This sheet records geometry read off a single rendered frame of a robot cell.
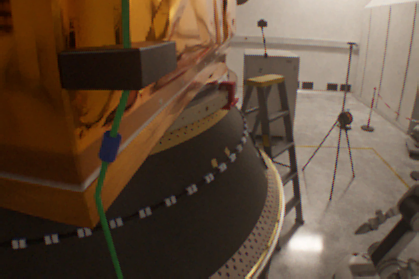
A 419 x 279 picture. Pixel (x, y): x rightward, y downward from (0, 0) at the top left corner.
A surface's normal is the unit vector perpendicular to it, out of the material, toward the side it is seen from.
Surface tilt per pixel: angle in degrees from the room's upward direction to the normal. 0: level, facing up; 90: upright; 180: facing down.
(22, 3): 88
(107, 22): 89
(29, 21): 90
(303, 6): 90
